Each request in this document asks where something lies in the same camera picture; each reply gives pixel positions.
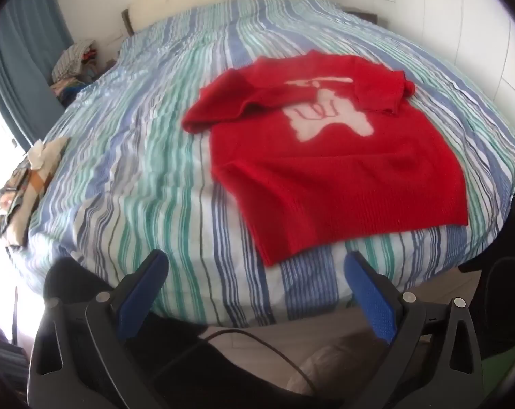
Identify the brown wooden bed frame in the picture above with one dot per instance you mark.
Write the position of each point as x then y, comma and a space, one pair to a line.
126, 21

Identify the pile of folded clothes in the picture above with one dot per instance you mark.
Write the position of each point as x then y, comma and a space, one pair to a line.
72, 66

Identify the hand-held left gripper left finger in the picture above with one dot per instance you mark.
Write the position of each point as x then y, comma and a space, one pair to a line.
143, 289

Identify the person's black pants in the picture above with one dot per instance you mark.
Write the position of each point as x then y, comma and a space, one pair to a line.
189, 358

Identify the red knit sweater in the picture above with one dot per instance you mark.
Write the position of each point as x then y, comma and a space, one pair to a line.
325, 179

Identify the dark wooden nightstand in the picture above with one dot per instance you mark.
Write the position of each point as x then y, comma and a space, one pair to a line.
366, 13

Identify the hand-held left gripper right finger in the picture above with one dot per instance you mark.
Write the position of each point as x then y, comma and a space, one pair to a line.
373, 294

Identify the patterned cloth pile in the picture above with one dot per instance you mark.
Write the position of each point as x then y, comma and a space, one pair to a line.
25, 183

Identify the striped bed sheet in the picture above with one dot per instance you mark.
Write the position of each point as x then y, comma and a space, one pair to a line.
133, 157

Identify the blue curtain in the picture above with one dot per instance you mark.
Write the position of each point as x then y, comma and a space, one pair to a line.
18, 51

